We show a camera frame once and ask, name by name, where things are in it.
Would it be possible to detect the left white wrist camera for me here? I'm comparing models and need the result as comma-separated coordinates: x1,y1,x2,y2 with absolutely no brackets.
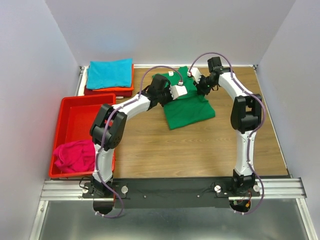
169,85,188,100

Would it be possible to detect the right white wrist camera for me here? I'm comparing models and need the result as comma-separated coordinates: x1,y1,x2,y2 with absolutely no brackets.
187,67,202,84

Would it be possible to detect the folded blue t-shirt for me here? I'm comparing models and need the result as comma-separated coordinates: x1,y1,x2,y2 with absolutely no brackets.
86,58,133,90

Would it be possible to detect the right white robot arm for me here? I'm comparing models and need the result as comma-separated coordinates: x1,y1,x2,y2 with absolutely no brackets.
188,57,265,196

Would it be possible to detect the red plastic bin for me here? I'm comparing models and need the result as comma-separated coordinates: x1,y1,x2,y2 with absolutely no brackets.
48,93,116,179

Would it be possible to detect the crumpled magenta t-shirt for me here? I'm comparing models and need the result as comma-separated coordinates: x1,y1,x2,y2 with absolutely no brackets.
53,140,96,174

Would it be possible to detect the green t-shirt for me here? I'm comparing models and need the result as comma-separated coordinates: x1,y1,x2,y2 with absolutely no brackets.
162,66,216,130

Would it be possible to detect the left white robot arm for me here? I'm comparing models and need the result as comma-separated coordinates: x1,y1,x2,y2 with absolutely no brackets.
90,74,173,198

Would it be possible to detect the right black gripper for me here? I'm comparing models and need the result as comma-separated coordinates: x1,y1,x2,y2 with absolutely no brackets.
192,74,216,96

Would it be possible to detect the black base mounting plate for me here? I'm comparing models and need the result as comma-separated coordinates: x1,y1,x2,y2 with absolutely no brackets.
82,177,260,212

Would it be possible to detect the folded orange t-shirt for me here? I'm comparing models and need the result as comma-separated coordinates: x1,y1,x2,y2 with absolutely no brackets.
92,64,135,92

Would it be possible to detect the folded dark red t-shirt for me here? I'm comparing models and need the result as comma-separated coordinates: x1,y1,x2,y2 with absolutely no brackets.
84,86,135,98

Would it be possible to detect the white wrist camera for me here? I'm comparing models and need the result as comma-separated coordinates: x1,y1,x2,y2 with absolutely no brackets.
169,85,188,100
187,67,202,84

